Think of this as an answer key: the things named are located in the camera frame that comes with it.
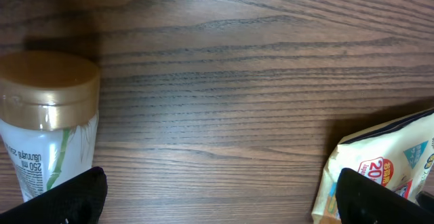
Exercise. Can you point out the white small packet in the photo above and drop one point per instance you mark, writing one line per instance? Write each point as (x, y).
(49, 117)

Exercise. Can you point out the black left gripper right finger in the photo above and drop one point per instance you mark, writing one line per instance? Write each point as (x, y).
(362, 201)

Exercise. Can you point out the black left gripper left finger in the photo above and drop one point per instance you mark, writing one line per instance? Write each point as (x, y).
(79, 200)

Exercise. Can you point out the yellow wet wipes packet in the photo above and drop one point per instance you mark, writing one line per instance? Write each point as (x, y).
(397, 155)

